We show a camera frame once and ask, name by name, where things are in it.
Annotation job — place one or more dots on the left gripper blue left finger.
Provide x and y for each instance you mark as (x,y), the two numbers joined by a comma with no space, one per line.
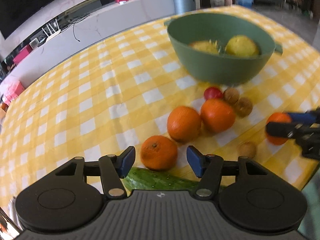
(113,168)

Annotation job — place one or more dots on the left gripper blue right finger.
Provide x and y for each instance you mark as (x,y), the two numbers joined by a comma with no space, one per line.
(208,168)

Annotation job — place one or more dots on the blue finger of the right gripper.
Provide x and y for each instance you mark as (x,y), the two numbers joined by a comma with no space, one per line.
(309,117)

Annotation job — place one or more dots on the orange tangerine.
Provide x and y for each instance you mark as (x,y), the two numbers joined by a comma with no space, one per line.
(184,124)
(217,115)
(275,128)
(158,153)

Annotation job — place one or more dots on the green cucumber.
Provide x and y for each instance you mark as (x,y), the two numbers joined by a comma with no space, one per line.
(144,179)

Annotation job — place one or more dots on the brown longan fruit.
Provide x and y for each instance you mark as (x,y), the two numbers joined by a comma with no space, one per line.
(231,95)
(247,149)
(243,107)

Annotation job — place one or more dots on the yellow-green pear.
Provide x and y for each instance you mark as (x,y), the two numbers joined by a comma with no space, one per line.
(207,46)

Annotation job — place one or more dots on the red cherry tomato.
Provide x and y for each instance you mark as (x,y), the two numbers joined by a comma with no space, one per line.
(212,93)

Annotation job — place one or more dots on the yellow checkered tablecloth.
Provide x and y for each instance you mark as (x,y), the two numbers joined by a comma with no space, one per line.
(120,92)

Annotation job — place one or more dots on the green colander bowl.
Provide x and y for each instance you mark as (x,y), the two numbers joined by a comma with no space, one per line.
(222,69)

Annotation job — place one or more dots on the pink box on console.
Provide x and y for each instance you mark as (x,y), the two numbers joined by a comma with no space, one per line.
(22,54)

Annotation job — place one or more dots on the white wifi router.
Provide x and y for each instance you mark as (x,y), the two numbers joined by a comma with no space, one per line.
(51,30)

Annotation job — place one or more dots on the white tv console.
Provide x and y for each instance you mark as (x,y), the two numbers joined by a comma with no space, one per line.
(97,26)

